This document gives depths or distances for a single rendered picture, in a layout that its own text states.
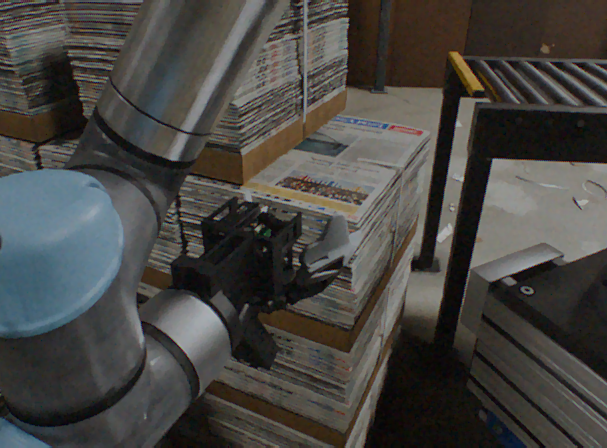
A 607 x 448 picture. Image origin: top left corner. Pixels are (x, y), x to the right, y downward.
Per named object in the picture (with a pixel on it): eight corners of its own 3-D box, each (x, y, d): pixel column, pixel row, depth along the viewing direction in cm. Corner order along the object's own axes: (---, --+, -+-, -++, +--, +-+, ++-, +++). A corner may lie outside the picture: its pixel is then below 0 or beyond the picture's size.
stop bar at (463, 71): (469, 98, 114) (471, 90, 113) (446, 58, 151) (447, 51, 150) (484, 99, 114) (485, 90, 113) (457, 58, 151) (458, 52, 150)
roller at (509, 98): (500, 124, 114) (504, 103, 111) (467, 74, 154) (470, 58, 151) (522, 125, 113) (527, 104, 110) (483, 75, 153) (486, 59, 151)
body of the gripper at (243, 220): (309, 210, 43) (230, 286, 33) (308, 287, 47) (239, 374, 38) (236, 192, 46) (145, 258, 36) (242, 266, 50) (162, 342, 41)
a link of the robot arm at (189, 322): (205, 418, 35) (120, 378, 38) (241, 374, 38) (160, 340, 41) (193, 341, 31) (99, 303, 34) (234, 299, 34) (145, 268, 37)
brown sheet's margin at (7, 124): (38, 143, 80) (31, 117, 78) (-71, 118, 91) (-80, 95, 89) (181, 86, 110) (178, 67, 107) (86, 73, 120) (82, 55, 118)
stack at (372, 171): (336, 566, 101) (360, 224, 59) (-25, 375, 145) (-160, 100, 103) (392, 422, 131) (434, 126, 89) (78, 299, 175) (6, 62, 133)
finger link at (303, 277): (353, 264, 46) (275, 300, 42) (352, 277, 47) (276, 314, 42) (322, 242, 49) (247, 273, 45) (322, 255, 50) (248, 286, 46)
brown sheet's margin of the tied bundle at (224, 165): (243, 185, 67) (241, 156, 65) (91, 150, 78) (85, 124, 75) (296, 146, 79) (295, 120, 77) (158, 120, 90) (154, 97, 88)
